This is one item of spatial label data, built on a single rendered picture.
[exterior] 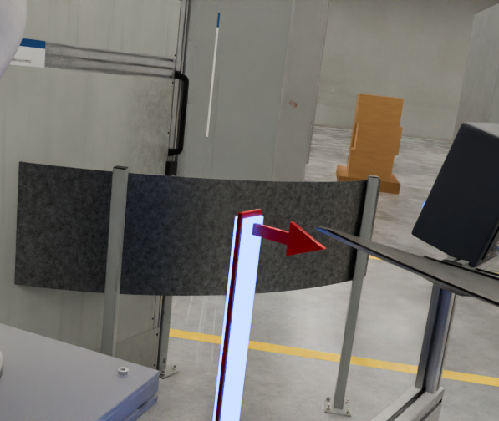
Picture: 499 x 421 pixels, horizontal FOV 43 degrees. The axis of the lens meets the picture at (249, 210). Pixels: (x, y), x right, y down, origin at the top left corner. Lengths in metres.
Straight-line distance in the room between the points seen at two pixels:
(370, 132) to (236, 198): 6.34
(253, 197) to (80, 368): 1.47
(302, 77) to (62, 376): 3.97
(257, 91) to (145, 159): 3.93
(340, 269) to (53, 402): 1.89
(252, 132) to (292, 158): 1.78
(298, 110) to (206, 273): 2.58
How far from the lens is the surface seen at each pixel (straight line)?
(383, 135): 8.36
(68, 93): 2.15
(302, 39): 4.53
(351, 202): 2.38
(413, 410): 0.94
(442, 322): 0.96
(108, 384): 0.67
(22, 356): 0.73
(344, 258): 2.44
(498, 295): 0.31
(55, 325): 2.33
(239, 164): 6.33
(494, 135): 0.96
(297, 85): 4.52
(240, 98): 6.28
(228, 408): 0.49
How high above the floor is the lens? 1.28
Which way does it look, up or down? 12 degrees down
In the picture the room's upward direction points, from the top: 7 degrees clockwise
